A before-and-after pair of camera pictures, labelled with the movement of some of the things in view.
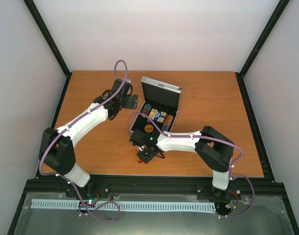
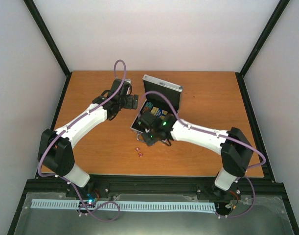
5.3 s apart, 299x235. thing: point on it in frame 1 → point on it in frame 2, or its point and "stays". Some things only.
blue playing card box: (157, 115) stays
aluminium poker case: (162, 104) stays
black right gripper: (146, 158) → (149, 142)
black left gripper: (130, 105) stays
